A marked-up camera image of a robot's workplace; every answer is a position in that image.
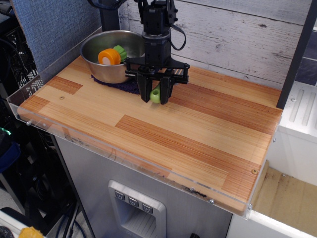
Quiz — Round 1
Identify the purple cloth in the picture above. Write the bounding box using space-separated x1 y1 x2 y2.
91 75 140 95

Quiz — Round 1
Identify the black cable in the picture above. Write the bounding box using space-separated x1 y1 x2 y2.
169 24 187 52

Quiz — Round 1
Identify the black plastic crate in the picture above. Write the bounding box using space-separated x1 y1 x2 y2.
0 26 38 88

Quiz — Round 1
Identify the black vertical post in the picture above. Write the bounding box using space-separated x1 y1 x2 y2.
276 0 317 109

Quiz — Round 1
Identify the green handled grey spatula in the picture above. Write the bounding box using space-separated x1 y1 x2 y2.
150 83 161 104

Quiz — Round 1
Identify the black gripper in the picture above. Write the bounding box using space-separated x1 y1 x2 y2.
125 37 190 105

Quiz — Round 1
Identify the silver metal bowl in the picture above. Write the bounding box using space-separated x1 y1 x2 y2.
80 30 145 84

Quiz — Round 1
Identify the white toy sink counter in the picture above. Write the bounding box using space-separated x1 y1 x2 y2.
227 82 317 238

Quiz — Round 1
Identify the silver toy fridge cabinet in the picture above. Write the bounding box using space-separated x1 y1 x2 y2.
56 138 232 238

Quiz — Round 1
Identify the grey ice dispenser panel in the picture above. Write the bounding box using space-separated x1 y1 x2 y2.
108 180 167 238

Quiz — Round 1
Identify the clear acrylic table guard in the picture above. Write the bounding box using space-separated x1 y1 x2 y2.
6 27 279 221

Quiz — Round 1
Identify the yellow object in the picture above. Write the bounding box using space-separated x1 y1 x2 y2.
18 227 44 238

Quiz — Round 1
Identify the orange toy carrot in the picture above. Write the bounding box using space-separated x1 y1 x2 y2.
98 45 127 65

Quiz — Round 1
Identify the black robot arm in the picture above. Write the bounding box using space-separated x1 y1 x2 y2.
125 0 190 105

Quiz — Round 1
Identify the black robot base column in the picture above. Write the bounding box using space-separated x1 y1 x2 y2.
88 0 126 31

